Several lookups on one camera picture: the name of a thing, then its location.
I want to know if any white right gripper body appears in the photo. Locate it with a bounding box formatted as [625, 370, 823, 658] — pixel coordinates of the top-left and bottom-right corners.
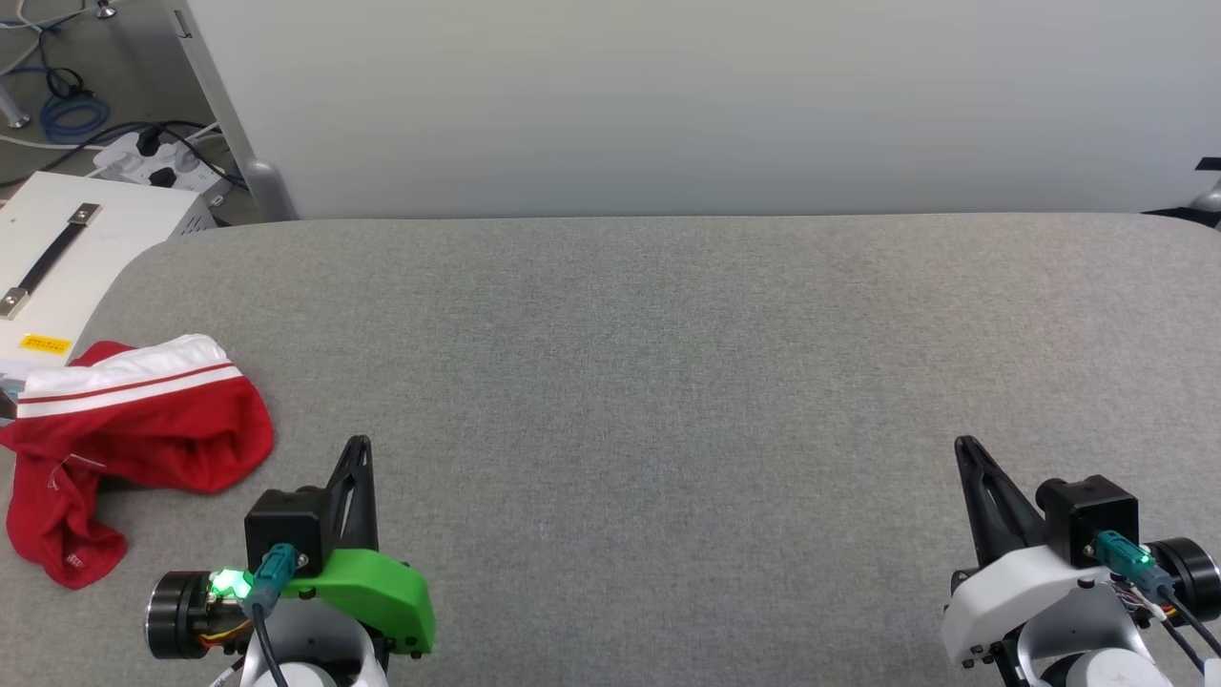
[940, 546, 1119, 667]

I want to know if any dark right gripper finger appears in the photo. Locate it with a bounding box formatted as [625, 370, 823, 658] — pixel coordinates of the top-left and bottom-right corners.
[955, 437, 1003, 566]
[962, 437, 1047, 556]

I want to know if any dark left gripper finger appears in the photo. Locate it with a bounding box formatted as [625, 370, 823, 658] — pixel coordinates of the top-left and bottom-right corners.
[327, 437, 366, 550]
[334, 437, 379, 552]

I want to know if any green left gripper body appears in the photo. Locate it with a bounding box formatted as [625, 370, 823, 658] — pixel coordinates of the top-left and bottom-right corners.
[277, 547, 437, 659]

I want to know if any red and white shirt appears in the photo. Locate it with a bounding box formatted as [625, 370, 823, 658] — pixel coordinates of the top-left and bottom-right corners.
[0, 334, 276, 591]

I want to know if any grey partition foot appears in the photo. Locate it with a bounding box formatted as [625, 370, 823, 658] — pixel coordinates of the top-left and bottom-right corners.
[238, 157, 299, 222]

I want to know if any white equipment box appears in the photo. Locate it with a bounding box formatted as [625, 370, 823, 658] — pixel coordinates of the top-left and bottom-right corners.
[0, 170, 218, 402]

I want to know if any white power strip with plugs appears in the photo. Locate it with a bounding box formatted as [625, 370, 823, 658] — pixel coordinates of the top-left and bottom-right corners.
[93, 129, 232, 206]

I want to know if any white partition panel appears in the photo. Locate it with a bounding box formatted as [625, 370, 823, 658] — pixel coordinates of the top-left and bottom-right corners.
[167, 0, 1221, 220]

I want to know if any teal plug left camera cable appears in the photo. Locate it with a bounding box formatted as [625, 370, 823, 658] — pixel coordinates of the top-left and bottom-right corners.
[248, 544, 299, 687]

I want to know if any teal plug camera cable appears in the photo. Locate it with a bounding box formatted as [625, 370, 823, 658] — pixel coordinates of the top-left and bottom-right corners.
[1092, 531, 1221, 669]
[248, 544, 299, 687]

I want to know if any teal plug right camera cable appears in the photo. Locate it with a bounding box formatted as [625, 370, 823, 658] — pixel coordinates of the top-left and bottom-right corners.
[1092, 531, 1221, 669]

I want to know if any black strap handle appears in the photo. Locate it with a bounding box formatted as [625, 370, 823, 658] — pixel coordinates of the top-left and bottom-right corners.
[0, 202, 103, 321]

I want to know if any grey metal stand frame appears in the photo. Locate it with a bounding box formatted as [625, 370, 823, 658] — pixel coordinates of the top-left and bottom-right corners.
[1140, 157, 1221, 230]

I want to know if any black floor cable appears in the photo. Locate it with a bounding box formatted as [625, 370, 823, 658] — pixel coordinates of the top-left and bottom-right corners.
[0, 119, 222, 187]

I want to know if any blue coiled cable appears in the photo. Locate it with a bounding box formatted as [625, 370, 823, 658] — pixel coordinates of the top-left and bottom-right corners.
[38, 91, 111, 144]

